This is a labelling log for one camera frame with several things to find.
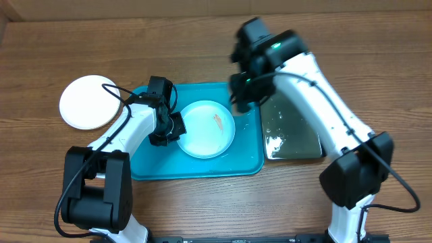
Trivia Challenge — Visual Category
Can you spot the black water basin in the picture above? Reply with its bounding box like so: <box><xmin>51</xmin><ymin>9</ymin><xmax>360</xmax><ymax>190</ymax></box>
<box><xmin>260</xmin><ymin>92</ymin><xmax>325</xmax><ymax>160</ymax></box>

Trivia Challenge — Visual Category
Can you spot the green scrub sponge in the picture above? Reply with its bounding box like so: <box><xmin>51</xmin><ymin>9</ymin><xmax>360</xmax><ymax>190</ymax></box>
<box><xmin>236</xmin><ymin>101</ymin><xmax>250</xmax><ymax>114</ymax></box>

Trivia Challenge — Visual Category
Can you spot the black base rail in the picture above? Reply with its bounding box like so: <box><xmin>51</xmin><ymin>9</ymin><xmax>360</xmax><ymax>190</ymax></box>
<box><xmin>148</xmin><ymin>234</ymin><xmax>392</xmax><ymax>243</ymax></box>

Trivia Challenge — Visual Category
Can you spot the blue rimmed plate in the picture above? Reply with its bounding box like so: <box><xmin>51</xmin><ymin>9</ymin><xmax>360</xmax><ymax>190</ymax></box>
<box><xmin>178</xmin><ymin>101</ymin><xmax>236</xmax><ymax>159</ymax></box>

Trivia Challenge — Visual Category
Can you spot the teal plastic tray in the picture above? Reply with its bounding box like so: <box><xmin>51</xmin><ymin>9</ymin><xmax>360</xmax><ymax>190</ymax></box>
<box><xmin>130</xmin><ymin>82</ymin><xmax>265</xmax><ymax>180</ymax></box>

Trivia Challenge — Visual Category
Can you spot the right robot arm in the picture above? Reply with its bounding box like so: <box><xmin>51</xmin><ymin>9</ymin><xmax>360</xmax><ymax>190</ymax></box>
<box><xmin>229</xmin><ymin>29</ymin><xmax>394</xmax><ymax>242</ymax></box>

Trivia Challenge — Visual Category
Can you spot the white pink plate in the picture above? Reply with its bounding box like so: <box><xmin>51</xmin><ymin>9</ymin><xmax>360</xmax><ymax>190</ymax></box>
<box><xmin>59</xmin><ymin>75</ymin><xmax>120</xmax><ymax>130</ymax></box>

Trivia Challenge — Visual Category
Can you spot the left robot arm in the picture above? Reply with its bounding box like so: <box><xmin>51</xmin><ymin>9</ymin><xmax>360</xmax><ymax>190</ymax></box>
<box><xmin>54</xmin><ymin>94</ymin><xmax>186</xmax><ymax>242</ymax></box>

